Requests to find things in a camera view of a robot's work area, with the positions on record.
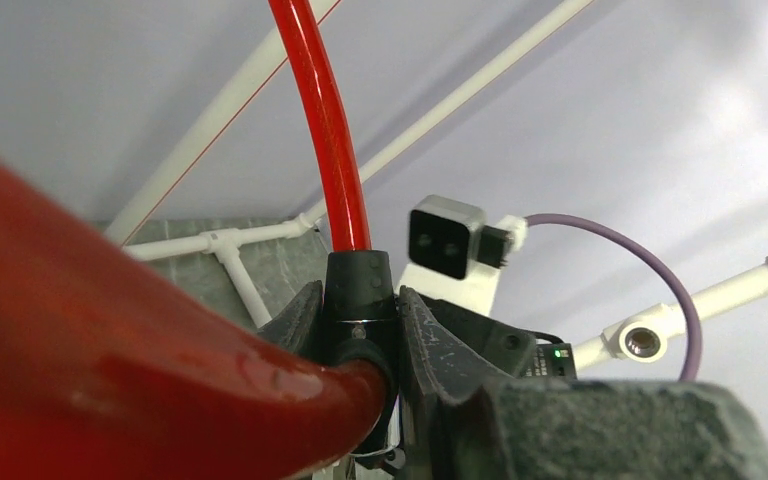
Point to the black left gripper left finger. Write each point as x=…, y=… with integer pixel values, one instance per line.
x=296, y=328

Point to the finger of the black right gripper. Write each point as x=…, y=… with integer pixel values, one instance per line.
x=510, y=349

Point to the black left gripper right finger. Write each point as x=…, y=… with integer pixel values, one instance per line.
x=463, y=418

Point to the red cable bike lock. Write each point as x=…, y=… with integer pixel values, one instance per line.
x=109, y=372

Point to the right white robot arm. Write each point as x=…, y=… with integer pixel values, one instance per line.
x=555, y=357

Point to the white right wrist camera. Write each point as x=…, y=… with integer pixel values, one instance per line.
x=455, y=255

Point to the white pvc pipe frame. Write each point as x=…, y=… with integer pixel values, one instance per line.
x=650, y=117

